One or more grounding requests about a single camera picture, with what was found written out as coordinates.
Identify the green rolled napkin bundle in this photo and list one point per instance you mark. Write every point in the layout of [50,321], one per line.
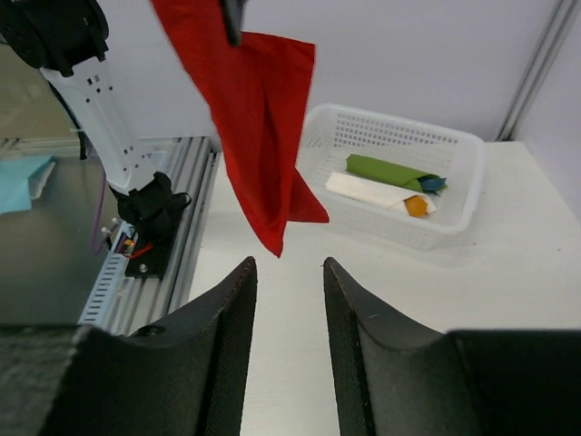
[395,174]

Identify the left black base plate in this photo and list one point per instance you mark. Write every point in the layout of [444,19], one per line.
[146,259]

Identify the white rolled napkin bundle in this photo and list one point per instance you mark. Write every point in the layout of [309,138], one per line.
[384,196]

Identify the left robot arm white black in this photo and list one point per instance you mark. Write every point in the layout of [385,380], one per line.
[66,42]

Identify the light blue cloth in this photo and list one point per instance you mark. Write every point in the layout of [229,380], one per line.
[23,180]

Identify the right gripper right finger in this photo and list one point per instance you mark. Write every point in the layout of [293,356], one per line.
[395,376]

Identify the right aluminium frame post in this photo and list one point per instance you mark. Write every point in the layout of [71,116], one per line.
[549,44]

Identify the aluminium mounting rail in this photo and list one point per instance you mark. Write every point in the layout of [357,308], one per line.
[183,184]

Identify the white slotted cable duct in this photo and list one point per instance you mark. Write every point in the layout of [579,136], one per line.
[104,288]

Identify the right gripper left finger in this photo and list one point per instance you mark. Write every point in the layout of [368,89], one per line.
[184,374]

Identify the large white plastic basket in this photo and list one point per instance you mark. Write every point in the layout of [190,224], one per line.
[332,132]

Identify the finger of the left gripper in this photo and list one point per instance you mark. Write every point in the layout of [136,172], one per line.
[232,15]

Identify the red paper napkin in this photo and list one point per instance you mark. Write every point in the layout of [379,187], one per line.
[257,94]

